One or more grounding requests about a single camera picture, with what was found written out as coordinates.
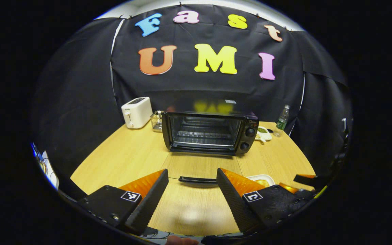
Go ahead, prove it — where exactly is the small white dish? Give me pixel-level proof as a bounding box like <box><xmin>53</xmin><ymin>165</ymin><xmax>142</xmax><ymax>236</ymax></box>
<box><xmin>255</xmin><ymin>126</ymin><xmax>272</xmax><ymax>142</ymax></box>

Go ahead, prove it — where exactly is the black tripod stand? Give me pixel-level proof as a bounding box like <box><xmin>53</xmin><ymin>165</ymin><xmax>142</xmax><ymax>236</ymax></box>
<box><xmin>332</xmin><ymin>117</ymin><xmax>353</xmax><ymax>170</ymax></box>

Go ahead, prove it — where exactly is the black electric oven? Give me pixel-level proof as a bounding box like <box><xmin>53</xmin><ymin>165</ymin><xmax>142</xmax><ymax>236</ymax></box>
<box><xmin>161</xmin><ymin>100</ymin><xmax>260</xmax><ymax>184</ymax></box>

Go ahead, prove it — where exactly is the white toaster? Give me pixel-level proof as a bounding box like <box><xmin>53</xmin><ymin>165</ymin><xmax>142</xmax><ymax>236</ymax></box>
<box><xmin>121</xmin><ymin>97</ymin><xmax>153</xmax><ymax>129</ymax></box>

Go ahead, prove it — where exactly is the small metal wire basket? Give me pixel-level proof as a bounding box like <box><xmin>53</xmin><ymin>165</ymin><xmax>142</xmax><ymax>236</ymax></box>
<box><xmin>150</xmin><ymin>111</ymin><xmax>164</xmax><ymax>132</ymax></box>

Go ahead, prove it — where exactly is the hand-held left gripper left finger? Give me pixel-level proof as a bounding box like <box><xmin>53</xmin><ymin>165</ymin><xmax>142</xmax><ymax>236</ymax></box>
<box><xmin>78</xmin><ymin>169</ymin><xmax>169</xmax><ymax>235</ymax></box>

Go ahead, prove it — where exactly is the black backdrop cloth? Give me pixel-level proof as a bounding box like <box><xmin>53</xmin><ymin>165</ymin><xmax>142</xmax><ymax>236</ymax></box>
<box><xmin>29</xmin><ymin>4</ymin><xmax>353</xmax><ymax>201</ymax></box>

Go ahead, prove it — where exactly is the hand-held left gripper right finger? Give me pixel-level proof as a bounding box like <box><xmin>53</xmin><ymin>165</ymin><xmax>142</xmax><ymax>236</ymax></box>
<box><xmin>216</xmin><ymin>168</ymin><xmax>314</xmax><ymax>235</ymax></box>

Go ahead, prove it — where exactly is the white square plate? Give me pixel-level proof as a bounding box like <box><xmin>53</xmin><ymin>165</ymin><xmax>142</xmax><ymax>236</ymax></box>
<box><xmin>246</xmin><ymin>174</ymin><xmax>276</xmax><ymax>188</ymax></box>

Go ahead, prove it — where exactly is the clear plastic water bottle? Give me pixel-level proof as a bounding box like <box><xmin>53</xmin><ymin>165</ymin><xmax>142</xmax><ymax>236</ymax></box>
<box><xmin>273</xmin><ymin>105</ymin><xmax>290</xmax><ymax>137</ymax></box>

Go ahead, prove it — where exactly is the white printed sheet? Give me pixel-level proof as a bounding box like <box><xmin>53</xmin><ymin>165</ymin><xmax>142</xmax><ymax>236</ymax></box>
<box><xmin>31</xmin><ymin>143</ymin><xmax>60</xmax><ymax>190</ymax></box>

